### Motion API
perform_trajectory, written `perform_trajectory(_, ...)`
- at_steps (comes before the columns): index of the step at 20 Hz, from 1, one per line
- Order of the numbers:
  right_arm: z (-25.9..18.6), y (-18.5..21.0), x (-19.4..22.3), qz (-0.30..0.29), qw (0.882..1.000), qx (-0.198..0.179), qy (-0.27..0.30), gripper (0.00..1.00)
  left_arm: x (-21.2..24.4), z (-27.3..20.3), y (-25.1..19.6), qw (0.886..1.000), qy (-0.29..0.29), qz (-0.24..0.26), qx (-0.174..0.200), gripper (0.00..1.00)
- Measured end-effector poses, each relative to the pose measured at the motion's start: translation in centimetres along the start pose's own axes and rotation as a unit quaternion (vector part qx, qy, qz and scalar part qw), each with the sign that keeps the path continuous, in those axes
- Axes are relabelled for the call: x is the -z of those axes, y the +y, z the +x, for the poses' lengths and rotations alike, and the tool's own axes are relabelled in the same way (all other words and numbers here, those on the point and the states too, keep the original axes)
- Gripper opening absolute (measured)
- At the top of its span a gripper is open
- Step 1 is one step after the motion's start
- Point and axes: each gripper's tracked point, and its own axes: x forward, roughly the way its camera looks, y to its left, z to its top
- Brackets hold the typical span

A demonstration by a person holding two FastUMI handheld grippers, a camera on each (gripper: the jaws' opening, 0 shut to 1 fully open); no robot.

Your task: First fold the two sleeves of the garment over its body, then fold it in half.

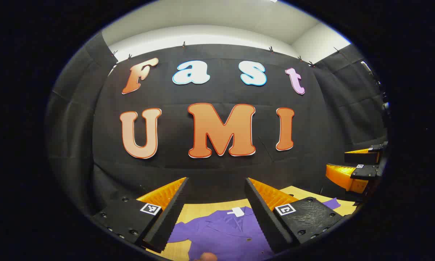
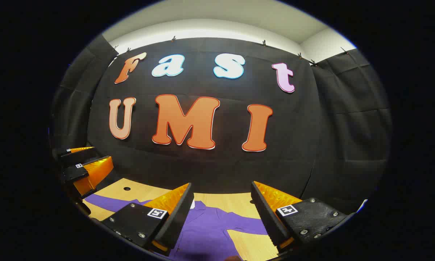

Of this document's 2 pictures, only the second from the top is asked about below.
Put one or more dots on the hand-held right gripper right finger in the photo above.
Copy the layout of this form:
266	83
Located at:
266	217

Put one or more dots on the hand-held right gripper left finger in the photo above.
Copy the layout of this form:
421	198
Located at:
181	217

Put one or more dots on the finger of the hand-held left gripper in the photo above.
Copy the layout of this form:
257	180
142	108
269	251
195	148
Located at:
78	156
72	174

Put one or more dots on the purple shirt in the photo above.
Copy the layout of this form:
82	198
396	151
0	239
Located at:
210	224

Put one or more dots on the black backdrop cloth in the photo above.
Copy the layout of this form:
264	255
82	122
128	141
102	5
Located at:
224	166

